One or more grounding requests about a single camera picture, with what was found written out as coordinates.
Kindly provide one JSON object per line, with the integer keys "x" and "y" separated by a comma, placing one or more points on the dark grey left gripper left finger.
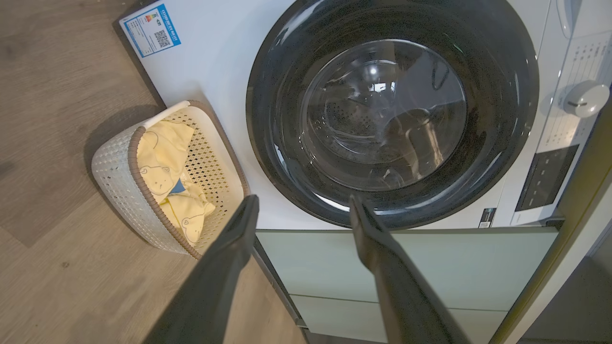
{"x": 215, "y": 286}

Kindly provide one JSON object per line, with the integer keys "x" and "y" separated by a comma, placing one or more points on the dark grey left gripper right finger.
{"x": 406, "y": 296}

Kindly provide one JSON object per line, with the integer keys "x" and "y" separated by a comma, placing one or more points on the yellow bear print garment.
{"x": 189, "y": 215}
{"x": 162, "y": 157}

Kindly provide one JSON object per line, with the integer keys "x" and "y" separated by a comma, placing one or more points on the pale green cabinet door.
{"x": 344, "y": 320}
{"x": 454, "y": 263}

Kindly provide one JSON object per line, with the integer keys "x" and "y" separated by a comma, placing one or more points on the black and white label sticker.
{"x": 487, "y": 218}

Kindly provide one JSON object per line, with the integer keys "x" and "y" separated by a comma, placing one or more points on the black washing machine display panel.
{"x": 547, "y": 177}

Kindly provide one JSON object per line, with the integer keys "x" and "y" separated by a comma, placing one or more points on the white washing machine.
{"x": 215, "y": 71}

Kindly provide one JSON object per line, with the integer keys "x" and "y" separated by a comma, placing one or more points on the silver washing machine control knob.
{"x": 585, "y": 99}

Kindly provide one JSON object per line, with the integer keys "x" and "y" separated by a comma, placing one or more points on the white perforated laundry basket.
{"x": 119, "y": 177}

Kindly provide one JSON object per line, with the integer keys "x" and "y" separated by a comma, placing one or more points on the blue energy label sticker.
{"x": 150, "y": 31}

